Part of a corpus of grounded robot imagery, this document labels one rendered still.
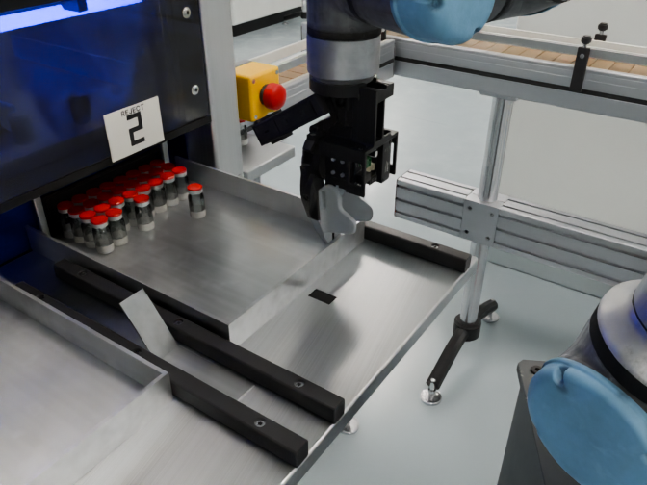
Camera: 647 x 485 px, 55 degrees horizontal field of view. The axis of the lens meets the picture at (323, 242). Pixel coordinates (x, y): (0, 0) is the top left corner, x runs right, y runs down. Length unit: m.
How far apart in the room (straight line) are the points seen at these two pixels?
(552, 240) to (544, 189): 0.64
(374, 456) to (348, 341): 1.05
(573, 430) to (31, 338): 0.53
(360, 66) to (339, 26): 0.04
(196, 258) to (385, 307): 0.25
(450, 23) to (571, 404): 0.30
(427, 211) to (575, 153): 0.63
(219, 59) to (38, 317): 0.42
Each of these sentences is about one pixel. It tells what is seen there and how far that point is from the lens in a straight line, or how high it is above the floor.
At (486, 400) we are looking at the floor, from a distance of 1.86.
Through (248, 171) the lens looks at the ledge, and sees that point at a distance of 1.00.
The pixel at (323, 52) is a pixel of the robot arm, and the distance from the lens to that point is 0.63.
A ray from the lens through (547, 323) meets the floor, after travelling 2.18.
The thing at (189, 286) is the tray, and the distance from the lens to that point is 0.74.
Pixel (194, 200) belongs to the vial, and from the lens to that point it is 0.86.
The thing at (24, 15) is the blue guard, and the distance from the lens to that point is 0.72.
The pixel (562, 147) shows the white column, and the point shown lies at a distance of 2.17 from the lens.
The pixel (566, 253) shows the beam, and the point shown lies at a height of 0.48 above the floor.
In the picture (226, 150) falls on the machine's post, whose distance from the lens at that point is 0.95.
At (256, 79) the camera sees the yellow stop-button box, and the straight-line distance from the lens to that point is 0.96.
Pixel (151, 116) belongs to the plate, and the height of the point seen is 1.03.
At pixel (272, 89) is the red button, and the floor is 1.01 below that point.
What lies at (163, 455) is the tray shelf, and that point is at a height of 0.88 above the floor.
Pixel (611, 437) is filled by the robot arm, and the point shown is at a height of 0.98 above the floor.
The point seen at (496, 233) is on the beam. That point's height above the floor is 0.48.
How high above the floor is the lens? 1.31
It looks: 32 degrees down
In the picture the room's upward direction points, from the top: straight up
